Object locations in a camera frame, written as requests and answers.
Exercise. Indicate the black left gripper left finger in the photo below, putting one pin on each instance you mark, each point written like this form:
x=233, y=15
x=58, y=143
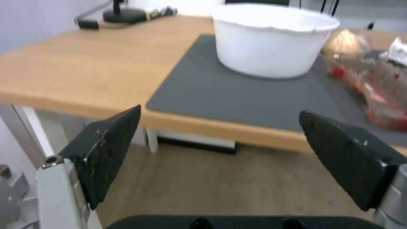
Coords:
x=101, y=152

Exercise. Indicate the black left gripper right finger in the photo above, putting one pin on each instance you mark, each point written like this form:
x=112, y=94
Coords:
x=346, y=164

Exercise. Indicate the clear printed takeout bag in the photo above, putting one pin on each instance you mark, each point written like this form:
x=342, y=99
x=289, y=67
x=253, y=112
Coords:
x=369, y=78

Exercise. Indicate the crumpled white paper trash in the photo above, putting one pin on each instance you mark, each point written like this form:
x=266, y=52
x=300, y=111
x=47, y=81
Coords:
x=397, y=49

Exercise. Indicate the white plastic takeout bowl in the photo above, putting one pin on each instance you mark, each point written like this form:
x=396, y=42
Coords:
x=273, y=41

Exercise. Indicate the white table leg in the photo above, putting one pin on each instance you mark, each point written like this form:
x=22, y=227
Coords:
x=35, y=131

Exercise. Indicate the grey desk mat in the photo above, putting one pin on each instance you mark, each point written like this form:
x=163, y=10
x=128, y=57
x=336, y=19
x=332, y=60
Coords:
x=251, y=95

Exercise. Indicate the black desk lamp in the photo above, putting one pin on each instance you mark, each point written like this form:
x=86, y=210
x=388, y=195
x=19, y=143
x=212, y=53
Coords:
x=117, y=13

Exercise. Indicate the small dark desk clutter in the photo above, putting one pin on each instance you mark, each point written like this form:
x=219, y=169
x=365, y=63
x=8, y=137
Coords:
x=162, y=11

